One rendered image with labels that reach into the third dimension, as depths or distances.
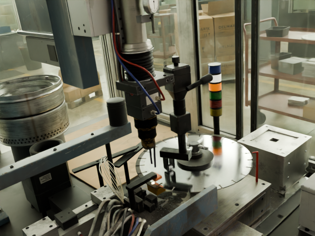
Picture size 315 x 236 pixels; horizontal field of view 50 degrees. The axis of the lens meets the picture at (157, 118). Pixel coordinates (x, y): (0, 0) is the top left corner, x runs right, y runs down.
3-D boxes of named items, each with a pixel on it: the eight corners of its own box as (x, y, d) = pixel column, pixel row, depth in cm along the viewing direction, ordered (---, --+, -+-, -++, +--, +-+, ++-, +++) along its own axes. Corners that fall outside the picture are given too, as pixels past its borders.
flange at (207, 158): (181, 149, 106) (181, 142, 106) (216, 151, 103) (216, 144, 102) (171, 167, 97) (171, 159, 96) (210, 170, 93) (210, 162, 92)
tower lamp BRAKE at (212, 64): (213, 70, 122) (213, 62, 121) (223, 71, 119) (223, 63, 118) (205, 73, 119) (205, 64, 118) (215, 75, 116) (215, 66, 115)
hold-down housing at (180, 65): (184, 126, 92) (179, 54, 85) (195, 131, 88) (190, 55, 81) (167, 132, 90) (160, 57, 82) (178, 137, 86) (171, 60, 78)
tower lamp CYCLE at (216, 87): (214, 87, 124) (213, 79, 123) (224, 89, 121) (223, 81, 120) (206, 90, 122) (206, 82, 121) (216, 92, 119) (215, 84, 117)
